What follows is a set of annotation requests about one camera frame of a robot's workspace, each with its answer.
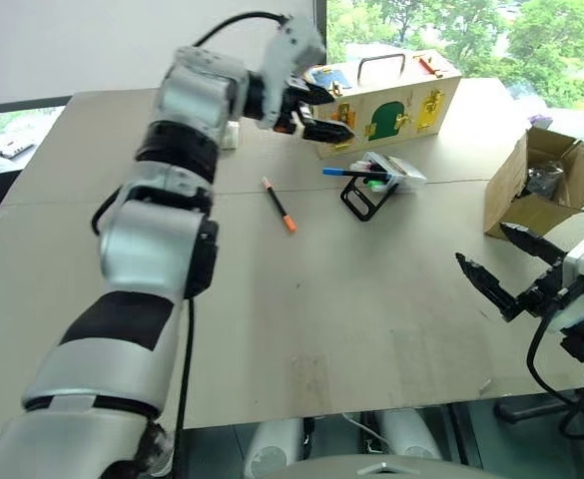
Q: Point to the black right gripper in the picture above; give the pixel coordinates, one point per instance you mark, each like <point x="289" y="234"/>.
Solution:
<point x="541" y="294"/>

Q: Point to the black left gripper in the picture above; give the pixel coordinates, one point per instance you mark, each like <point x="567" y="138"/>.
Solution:
<point x="292" y="112"/>

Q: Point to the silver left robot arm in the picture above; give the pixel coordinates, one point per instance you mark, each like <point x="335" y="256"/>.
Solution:
<point x="137" y="249"/>

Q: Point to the black pen with blue cap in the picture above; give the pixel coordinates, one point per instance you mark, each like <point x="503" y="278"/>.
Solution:
<point x="351" y="173"/>

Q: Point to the black mesh pen holder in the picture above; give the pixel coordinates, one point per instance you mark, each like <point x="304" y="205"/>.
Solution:
<point x="364" y="197"/>

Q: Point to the black pen with orange caps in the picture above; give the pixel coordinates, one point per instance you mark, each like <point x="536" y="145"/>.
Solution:
<point x="277" y="203"/>

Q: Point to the wooden lock busy box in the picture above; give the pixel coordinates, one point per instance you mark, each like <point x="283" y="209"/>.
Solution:
<point x="386" y="107"/>

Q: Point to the open brown cardboard box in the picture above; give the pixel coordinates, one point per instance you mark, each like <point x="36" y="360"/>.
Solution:
<point x="536" y="194"/>

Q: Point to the black items in cardboard box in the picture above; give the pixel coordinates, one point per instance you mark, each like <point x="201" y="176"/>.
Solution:
<point x="543" y="182"/>

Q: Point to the clear plastic marker case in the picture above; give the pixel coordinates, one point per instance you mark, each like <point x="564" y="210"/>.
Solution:
<point x="396" y="169"/>

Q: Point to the small white box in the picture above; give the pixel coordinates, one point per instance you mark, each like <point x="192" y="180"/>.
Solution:
<point x="229" y="136"/>

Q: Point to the black chair base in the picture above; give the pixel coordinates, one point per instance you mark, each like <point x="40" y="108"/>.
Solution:
<point x="536" y="406"/>

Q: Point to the small purple object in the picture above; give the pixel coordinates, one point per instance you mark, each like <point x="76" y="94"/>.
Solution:
<point x="541" y="120"/>

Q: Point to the white rounded robot leg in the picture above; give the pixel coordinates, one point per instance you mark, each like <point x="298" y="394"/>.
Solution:
<point x="274" y="449"/>
<point x="408" y="439"/>

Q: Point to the grey rounded robot torso part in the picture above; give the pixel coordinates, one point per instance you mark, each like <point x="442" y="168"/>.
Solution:
<point x="371" y="469"/>

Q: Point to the white device on side desk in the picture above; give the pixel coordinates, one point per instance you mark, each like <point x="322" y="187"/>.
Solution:
<point x="14" y="147"/>

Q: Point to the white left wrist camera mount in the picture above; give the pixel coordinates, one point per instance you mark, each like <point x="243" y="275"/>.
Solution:
<point x="286" y="55"/>

